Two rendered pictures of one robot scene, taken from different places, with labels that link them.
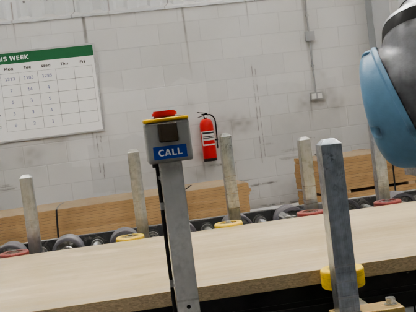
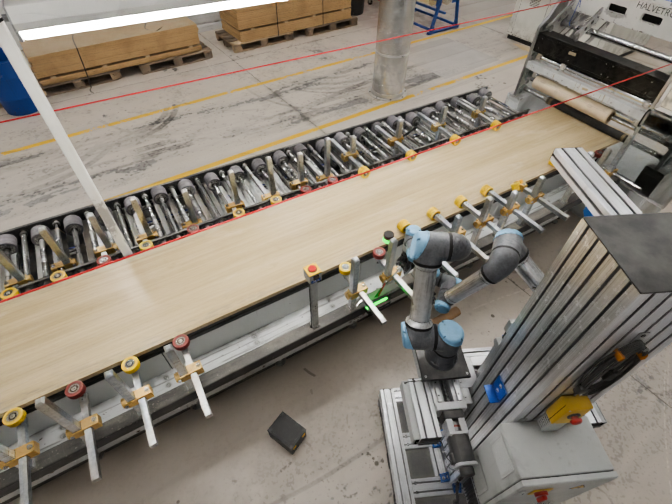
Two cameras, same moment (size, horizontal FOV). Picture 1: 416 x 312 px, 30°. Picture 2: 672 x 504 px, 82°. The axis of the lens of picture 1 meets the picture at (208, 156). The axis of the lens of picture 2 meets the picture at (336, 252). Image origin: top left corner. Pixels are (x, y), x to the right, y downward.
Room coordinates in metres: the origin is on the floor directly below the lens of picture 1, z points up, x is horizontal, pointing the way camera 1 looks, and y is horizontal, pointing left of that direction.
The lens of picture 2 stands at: (0.07, 0.48, 2.70)
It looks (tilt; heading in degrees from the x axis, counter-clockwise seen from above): 48 degrees down; 335
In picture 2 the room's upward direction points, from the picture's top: 1 degrees clockwise
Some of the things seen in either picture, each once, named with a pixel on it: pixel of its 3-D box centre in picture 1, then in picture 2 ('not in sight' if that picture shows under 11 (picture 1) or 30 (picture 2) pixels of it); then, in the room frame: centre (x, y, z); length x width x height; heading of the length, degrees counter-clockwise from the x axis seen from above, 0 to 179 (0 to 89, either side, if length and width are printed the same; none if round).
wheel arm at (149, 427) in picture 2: not in sight; (143, 403); (1.09, 1.00, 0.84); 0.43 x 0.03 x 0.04; 6
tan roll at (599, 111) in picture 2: not in sight; (590, 107); (2.12, -2.98, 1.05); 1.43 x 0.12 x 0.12; 6
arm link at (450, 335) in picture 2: not in sight; (447, 337); (0.65, -0.34, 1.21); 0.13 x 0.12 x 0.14; 62
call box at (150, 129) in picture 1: (167, 141); (312, 273); (1.24, 0.06, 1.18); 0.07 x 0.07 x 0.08; 6
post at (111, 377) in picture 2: not in sight; (129, 395); (1.13, 1.05, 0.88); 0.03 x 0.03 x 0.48; 6
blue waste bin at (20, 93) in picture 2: not in sight; (11, 81); (6.51, 2.26, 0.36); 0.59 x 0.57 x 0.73; 11
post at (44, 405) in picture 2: not in sight; (68, 422); (1.10, 1.29, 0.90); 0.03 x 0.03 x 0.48; 6
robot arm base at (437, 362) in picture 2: not in sight; (443, 350); (0.65, -0.34, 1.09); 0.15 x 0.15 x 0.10
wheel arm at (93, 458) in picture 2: not in sight; (89, 433); (1.06, 1.25, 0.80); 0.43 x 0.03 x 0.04; 6
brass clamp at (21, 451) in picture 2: not in sight; (19, 455); (1.08, 1.52, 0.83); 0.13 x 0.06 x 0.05; 96
